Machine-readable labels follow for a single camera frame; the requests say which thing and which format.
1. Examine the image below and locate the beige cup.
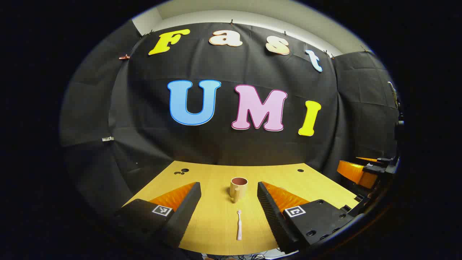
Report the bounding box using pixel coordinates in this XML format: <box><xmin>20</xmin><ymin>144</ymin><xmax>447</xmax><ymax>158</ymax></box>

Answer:
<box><xmin>230</xmin><ymin>177</ymin><xmax>249</xmax><ymax>203</ymax></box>

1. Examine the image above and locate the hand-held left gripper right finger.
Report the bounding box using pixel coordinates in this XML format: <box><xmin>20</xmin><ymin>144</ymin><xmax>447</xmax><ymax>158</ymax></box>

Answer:
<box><xmin>257</xmin><ymin>182</ymin><xmax>356</xmax><ymax>255</ymax></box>

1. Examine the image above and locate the black backdrop cloth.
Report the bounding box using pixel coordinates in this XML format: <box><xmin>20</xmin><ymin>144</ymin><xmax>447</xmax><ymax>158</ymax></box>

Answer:
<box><xmin>60</xmin><ymin>20</ymin><xmax>401</xmax><ymax>217</ymax></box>

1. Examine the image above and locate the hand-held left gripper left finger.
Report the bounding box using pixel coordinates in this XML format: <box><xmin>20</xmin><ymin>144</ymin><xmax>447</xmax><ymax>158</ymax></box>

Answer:
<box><xmin>110</xmin><ymin>182</ymin><xmax>202</xmax><ymax>250</ymax></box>

